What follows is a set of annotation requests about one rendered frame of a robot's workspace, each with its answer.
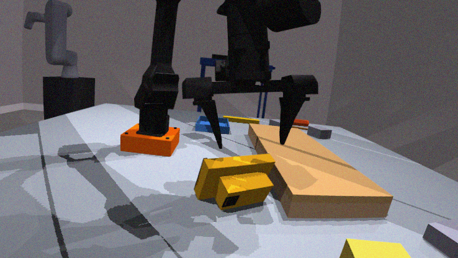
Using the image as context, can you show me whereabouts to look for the tan wooden floor panel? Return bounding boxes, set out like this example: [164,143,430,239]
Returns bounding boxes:
[248,123,393,219]

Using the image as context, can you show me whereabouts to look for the blue open tray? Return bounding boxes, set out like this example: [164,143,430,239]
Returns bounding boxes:
[195,116,230,134]

